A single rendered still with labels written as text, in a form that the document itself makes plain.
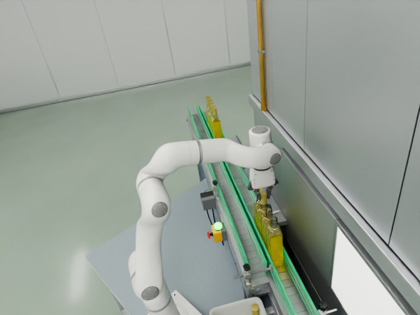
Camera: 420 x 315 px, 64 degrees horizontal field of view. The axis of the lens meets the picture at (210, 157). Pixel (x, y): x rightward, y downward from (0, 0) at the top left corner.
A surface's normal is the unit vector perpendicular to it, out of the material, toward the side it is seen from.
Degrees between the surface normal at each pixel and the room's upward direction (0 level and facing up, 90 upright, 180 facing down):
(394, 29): 90
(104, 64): 90
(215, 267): 0
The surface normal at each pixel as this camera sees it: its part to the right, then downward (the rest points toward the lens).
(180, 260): -0.13, -0.83
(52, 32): 0.20, 0.51
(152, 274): 0.49, -0.03
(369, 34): -0.97, 0.22
